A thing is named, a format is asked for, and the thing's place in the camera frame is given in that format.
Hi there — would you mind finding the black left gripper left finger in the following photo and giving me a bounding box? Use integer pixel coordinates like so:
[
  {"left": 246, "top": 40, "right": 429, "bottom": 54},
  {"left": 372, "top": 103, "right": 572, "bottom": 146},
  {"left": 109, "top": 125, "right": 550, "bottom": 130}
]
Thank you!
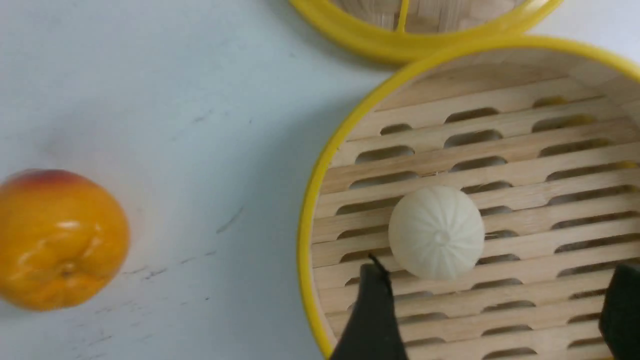
[{"left": 329, "top": 254, "right": 409, "bottom": 360}]

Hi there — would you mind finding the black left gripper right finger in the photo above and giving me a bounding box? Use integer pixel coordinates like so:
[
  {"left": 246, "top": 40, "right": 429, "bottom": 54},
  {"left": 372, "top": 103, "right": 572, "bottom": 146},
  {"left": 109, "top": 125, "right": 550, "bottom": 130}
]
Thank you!
[{"left": 598, "top": 263, "right": 640, "bottom": 360}]

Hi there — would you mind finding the white toy bun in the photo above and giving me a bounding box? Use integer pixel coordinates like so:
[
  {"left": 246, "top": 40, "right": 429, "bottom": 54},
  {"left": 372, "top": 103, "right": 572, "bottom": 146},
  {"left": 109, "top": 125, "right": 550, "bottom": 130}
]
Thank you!
[{"left": 388, "top": 186, "right": 485, "bottom": 281}]

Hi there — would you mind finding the yellow rimmed bamboo steamer tray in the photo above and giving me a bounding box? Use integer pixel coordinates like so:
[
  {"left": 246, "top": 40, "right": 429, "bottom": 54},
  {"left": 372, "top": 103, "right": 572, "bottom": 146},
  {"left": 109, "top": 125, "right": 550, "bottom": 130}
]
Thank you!
[{"left": 298, "top": 36, "right": 640, "bottom": 360}]

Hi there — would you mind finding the yellow woven steamer lid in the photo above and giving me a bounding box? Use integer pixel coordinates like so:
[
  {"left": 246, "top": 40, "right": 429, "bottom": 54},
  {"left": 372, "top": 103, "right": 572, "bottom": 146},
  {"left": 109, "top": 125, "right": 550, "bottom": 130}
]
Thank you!
[{"left": 291, "top": 0, "right": 560, "bottom": 64}]

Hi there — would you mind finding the orange toy tangerine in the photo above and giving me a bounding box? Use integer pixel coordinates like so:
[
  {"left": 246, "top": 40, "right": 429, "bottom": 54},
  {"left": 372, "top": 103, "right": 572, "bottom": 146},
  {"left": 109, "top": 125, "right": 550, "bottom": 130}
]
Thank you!
[{"left": 0, "top": 169, "right": 130, "bottom": 312}]

